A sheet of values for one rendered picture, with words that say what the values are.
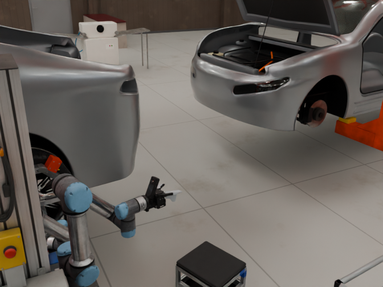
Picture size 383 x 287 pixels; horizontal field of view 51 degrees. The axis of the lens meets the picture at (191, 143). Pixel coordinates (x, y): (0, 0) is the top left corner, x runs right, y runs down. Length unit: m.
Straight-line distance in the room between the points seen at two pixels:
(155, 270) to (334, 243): 1.67
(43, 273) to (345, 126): 4.02
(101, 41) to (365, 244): 7.38
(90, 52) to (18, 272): 8.32
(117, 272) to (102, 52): 6.93
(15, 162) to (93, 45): 8.32
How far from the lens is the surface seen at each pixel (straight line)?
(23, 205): 1.55
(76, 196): 1.78
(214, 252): 3.17
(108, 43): 9.77
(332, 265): 3.80
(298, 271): 3.65
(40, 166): 2.80
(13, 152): 1.46
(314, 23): 4.89
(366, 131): 4.90
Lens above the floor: 2.32
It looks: 24 degrees down
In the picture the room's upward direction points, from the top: 1 degrees clockwise
